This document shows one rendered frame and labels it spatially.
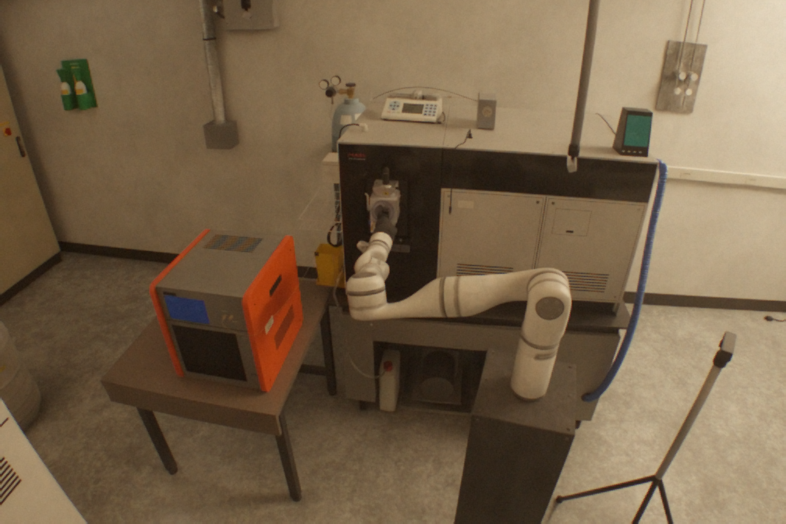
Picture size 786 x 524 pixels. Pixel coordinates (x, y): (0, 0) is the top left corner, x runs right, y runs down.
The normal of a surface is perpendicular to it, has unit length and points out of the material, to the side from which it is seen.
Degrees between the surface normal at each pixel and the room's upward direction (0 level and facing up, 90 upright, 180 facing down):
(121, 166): 90
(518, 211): 90
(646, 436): 0
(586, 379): 90
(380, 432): 0
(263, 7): 90
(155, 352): 0
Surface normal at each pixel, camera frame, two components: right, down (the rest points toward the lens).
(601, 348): -0.15, 0.47
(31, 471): 0.99, 0.07
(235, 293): 0.00, -0.88
